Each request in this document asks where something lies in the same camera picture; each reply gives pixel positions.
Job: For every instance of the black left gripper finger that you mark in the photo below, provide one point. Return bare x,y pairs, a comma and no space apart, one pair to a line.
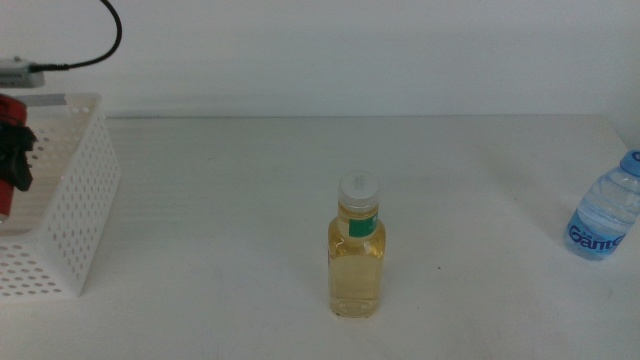
15,150

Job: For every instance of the red soda can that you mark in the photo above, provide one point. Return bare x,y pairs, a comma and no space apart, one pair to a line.
10,110

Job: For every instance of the yellow tea bottle white cap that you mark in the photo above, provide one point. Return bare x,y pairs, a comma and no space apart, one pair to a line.
355,270

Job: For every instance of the clear water bottle blue label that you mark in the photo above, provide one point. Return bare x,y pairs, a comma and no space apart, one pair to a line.
600,215

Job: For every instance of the white perforated plastic basket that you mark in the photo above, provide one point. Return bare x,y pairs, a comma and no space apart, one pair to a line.
75,215

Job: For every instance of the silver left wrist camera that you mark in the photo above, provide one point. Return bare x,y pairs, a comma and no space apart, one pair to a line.
20,75

